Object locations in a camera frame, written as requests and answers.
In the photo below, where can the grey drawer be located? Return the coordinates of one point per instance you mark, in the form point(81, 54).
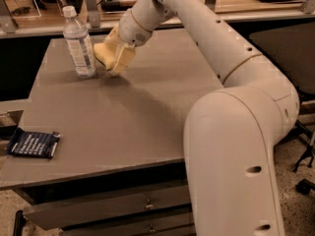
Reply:
point(106, 205)
point(173, 223)

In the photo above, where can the grey drawer cabinet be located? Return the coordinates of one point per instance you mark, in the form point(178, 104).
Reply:
point(115, 133)

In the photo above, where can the clear plastic water bottle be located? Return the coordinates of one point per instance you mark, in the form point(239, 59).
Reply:
point(79, 43)

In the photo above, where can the blue snack packet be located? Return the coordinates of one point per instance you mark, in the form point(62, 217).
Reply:
point(33, 144)

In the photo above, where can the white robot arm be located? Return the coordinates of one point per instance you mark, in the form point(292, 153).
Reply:
point(230, 133)

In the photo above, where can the lower grey drawer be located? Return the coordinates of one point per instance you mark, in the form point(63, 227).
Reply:
point(173, 223)

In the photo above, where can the black office chair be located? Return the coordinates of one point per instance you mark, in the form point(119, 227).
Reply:
point(292, 49)

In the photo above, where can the yellow sponge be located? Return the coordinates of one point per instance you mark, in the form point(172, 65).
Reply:
point(105, 53)

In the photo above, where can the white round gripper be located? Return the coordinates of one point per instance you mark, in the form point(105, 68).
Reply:
point(132, 30)

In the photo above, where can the upper grey drawer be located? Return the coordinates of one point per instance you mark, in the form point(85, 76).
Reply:
point(106, 205)

